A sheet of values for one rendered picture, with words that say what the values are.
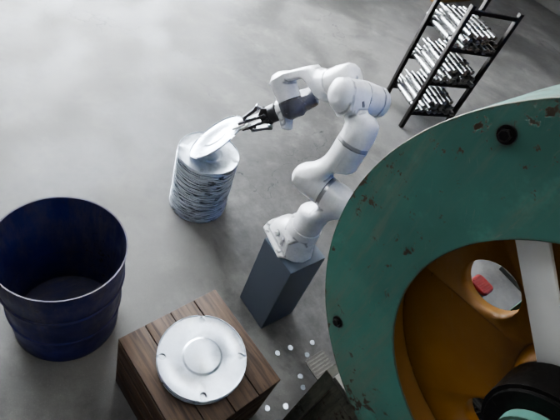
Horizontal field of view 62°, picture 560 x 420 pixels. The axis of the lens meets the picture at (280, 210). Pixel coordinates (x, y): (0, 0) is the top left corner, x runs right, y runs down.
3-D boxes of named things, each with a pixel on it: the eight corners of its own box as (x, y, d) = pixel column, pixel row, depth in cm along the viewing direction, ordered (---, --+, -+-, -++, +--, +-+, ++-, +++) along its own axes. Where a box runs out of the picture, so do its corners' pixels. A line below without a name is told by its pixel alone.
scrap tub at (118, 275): (-8, 295, 182) (-33, 217, 147) (97, 257, 205) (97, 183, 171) (28, 387, 164) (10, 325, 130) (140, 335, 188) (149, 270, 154)
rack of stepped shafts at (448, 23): (402, 132, 343) (477, 9, 276) (377, 93, 370) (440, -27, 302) (447, 133, 360) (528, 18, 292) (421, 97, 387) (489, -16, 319)
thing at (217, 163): (169, 163, 206) (169, 162, 206) (187, 126, 226) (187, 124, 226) (232, 182, 210) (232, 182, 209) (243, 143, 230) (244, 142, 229)
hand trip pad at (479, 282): (457, 290, 159) (470, 278, 153) (467, 283, 162) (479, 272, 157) (472, 307, 156) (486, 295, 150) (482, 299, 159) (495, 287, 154)
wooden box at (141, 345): (115, 380, 174) (117, 338, 149) (200, 332, 196) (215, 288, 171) (170, 477, 158) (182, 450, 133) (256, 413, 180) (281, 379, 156)
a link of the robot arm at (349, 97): (374, 157, 147) (405, 109, 138) (333, 149, 138) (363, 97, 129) (346, 123, 160) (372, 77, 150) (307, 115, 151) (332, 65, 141)
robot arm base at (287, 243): (255, 227, 183) (263, 203, 173) (292, 212, 193) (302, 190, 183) (287, 270, 173) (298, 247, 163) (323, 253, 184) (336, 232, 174)
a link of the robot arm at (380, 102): (358, 45, 140) (397, 58, 149) (322, 64, 155) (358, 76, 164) (358, 107, 138) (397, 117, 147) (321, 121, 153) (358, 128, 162)
